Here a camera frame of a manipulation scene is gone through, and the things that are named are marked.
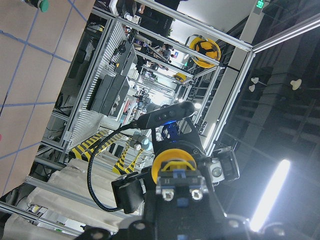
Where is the yellow hard hat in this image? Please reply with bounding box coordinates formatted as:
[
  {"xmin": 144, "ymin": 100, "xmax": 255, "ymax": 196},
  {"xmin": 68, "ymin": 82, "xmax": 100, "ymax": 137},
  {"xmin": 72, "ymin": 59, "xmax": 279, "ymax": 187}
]
[{"xmin": 188, "ymin": 34, "xmax": 221, "ymax": 69}]

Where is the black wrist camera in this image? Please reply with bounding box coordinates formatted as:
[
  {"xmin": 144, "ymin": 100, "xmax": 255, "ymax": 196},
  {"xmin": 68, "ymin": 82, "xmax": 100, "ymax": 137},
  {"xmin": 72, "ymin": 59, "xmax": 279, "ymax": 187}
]
[{"xmin": 136, "ymin": 101, "xmax": 196, "ymax": 130}]

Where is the black braided camera cable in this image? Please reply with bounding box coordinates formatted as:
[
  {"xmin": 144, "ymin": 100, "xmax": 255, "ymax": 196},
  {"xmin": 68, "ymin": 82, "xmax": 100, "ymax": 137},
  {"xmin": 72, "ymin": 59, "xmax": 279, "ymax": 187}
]
[{"xmin": 86, "ymin": 121, "xmax": 141, "ymax": 213}]

